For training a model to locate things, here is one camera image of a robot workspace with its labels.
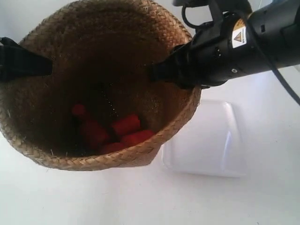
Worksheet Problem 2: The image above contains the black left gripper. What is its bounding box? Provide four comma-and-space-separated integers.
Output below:
148, 11, 252, 88

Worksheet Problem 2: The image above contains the brown woven wicker basket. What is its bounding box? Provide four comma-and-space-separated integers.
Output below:
0, 0, 201, 171

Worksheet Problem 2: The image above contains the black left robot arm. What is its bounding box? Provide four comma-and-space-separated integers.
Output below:
149, 0, 300, 89

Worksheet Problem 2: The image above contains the white square plastic tray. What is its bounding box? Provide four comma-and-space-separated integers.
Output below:
162, 100, 246, 177

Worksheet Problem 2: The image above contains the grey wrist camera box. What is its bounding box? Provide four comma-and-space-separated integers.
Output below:
172, 0, 253, 14

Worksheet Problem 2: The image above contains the black camera cable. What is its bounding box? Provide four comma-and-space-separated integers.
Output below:
181, 4, 300, 105

